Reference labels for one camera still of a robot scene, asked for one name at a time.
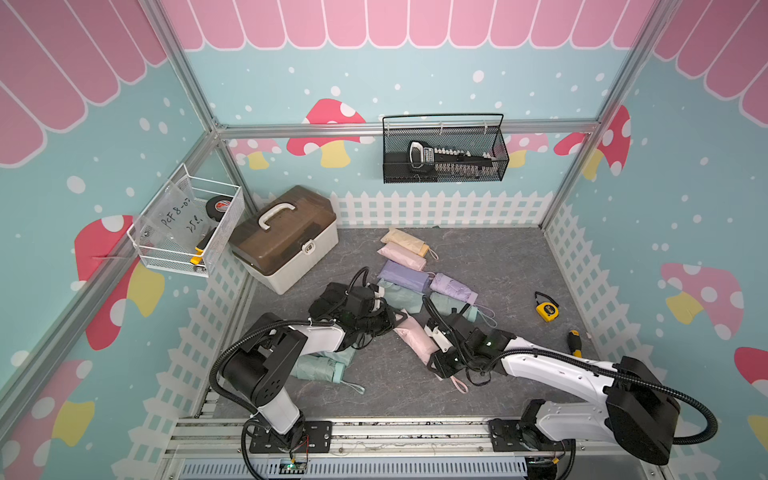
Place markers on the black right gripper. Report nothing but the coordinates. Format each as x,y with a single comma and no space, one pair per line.
439,369

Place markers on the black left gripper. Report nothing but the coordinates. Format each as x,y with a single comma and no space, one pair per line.
388,319

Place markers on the mint green sleeve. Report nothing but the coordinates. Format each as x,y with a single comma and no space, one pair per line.
401,298
344,357

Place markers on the mint green sleeved umbrella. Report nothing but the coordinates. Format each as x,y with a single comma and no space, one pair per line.
445,306

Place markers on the pink sleeved umbrella front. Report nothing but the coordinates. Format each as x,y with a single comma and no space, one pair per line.
414,335

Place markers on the pink sleeved umbrella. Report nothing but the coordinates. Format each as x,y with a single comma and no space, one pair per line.
414,335
402,256

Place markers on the lilac sleeve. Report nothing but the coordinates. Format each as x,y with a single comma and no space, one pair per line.
405,277

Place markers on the lilac sleeved umbrella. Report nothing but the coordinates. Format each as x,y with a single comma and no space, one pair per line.
446,285

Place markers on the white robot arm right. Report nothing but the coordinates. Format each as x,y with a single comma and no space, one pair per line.
623,403

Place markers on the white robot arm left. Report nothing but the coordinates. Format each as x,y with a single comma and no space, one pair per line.
252,372

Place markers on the beige sleeved umbrella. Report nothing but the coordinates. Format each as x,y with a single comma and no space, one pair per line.
409,242

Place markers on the yellow tape measure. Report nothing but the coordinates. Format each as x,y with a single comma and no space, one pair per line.
546,307

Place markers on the brown lidded white toolbox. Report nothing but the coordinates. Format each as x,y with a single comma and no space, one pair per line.
287,238

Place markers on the yellow black tool in bin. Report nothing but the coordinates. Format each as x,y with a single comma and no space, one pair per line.
197,259

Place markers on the socket set in basket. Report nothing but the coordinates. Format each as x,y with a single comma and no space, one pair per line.
426,161

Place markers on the black tape roll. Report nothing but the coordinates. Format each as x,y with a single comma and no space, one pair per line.
217,207

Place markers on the yellow handled screwdriver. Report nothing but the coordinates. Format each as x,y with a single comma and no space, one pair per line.
574,343

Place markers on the black wire wall basket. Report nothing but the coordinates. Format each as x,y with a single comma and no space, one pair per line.
475,132

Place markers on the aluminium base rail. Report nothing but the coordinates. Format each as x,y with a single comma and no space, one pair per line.
393,448

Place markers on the clear acrylic wall bin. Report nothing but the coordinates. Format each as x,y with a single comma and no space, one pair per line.
167,231

